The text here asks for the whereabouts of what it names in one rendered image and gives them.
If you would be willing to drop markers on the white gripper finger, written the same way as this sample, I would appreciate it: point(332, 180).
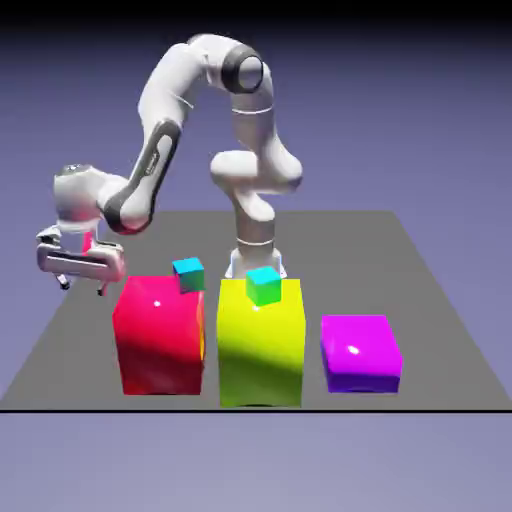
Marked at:
point(102, 288)
point(62, 281)

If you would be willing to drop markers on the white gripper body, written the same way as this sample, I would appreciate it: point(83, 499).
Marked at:
point(80, 262)

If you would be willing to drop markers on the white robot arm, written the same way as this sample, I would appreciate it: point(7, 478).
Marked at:
point(252, 120)

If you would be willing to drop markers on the small teal cube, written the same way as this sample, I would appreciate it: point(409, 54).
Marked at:
point(190, 274)

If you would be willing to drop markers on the small green cube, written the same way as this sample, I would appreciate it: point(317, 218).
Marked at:
point(263, 286)

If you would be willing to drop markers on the large red box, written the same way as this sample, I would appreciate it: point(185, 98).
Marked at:
point(160, 340)

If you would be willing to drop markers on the large yellow box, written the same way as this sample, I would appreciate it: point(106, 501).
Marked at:
point(260, 352)

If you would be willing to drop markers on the large purple box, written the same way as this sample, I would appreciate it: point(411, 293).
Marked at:
point(360, 356)

